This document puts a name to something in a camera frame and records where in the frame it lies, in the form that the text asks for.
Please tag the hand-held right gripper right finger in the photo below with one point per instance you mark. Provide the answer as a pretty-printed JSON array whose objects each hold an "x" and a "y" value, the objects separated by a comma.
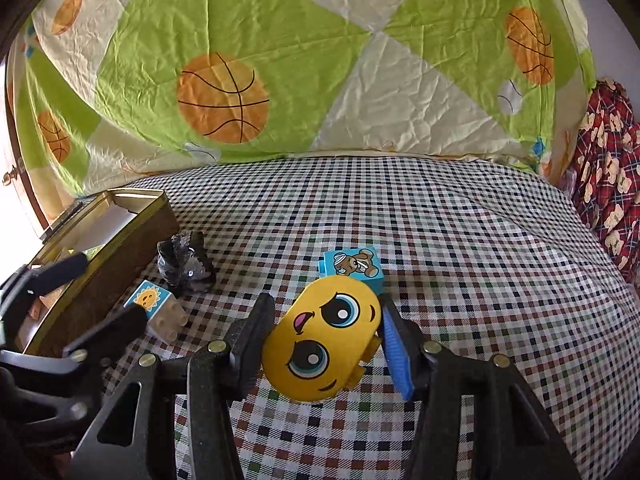
[{"x": 397, "y": 355}]

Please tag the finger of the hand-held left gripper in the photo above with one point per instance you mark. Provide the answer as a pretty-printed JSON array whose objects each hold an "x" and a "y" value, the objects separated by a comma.
[
  {"x": 60, "y": 272},
  {"x": 115, "y": 330}
]

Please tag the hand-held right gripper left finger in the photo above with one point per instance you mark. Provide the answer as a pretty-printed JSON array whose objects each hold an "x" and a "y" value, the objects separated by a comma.
[{"x": 250, "y": 345}]

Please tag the sun-print blue beige toy block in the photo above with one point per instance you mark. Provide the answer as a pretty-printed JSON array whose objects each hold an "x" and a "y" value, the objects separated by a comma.
[{"x": 150, "y": 300}]

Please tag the gold metal tin box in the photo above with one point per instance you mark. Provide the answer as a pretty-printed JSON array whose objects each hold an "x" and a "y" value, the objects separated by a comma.
[{"x": 115, "y": 270}]

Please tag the yellow face toy block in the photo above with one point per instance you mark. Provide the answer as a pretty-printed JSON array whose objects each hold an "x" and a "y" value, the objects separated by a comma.
[{"x": 320, "y": 340}]

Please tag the white paper liner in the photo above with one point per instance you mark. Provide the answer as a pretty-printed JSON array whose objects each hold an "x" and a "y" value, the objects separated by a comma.
[{"x": 117, "y": 222}]

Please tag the blue bear-print toy block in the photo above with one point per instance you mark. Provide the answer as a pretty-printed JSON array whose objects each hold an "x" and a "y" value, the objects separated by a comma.
[{"x": 352, "y": 265}]

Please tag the checked bed sheet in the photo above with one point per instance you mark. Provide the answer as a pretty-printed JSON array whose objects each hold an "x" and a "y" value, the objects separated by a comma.
[{"x": 475, "y": 260}]

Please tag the wooden cabinet with knob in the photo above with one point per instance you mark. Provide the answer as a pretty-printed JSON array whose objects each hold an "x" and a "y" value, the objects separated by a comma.
[{"x": 15, "y": 150}]

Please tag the red plaid bear-print cloth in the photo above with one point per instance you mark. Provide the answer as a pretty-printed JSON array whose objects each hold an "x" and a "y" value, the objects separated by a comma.
[{"x": 605, "y": 170}]

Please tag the basketball print quilt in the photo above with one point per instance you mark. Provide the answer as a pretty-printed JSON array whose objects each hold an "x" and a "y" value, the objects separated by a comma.
[{"x": 300, "y": 20}]

